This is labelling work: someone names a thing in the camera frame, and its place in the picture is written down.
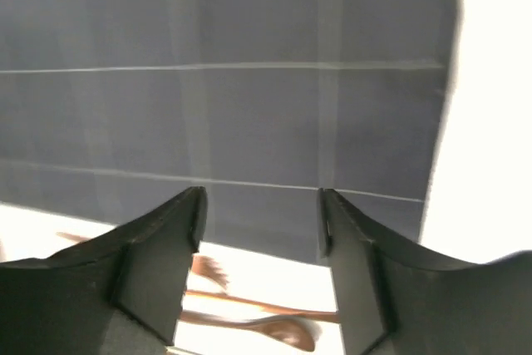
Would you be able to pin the copper spoon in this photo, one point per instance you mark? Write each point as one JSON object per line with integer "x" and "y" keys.
{"x": 294, "y": 331}

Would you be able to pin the copper knife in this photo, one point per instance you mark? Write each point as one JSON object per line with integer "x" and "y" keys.
{"x": 320, "y": 316}

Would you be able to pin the copper fork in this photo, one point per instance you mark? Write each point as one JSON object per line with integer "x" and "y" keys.
{"x": 202, "y": 265}

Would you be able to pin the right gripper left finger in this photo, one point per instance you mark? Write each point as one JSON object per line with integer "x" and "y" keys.
{"x": 119, "y": 293}

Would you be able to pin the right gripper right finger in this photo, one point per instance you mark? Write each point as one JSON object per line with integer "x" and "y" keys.
{"x": 395, "y": 296}

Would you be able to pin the dark grey checked cloth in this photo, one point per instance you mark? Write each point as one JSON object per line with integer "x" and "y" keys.
{"x": 110, "y": 107}

